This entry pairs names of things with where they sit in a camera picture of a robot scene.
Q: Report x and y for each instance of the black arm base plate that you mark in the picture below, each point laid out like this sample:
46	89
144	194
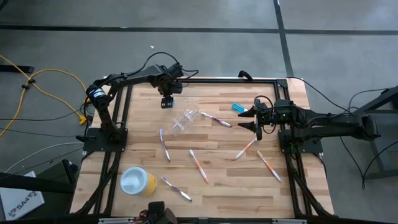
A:
304	147
93	144

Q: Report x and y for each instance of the black metal stand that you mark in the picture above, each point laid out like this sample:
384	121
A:
381	149

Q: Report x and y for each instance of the purple white toothbrush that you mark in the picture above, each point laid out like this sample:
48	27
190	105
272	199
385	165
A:
177	188
164	146
217	120

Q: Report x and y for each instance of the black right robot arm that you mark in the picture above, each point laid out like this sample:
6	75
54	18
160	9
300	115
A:
326	124

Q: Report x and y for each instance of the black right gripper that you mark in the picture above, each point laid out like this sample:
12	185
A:
267	118

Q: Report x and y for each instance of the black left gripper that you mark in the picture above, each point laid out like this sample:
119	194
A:
166	102

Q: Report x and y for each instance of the clear acrylic organizer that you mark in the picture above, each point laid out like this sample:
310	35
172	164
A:
186	119

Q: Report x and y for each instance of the yellow white wipes canister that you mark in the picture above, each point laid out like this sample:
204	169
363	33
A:
136	182

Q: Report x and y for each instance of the white printed box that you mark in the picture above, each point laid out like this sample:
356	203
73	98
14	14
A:
18	202

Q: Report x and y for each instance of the black side desk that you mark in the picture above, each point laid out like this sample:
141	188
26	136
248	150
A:
37	185

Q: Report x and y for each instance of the black floor bar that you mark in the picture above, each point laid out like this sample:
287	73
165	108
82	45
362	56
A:
15	68

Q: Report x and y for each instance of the person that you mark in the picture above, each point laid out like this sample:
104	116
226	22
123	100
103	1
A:
142	214

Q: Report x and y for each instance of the black aluminium table frame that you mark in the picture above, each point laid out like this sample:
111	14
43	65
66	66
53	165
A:
217	81

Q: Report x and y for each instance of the silver aluminium bracket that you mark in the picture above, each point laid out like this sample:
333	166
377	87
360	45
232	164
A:
289	221
115	220

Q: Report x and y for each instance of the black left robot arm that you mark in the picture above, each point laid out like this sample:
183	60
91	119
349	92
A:
136	77

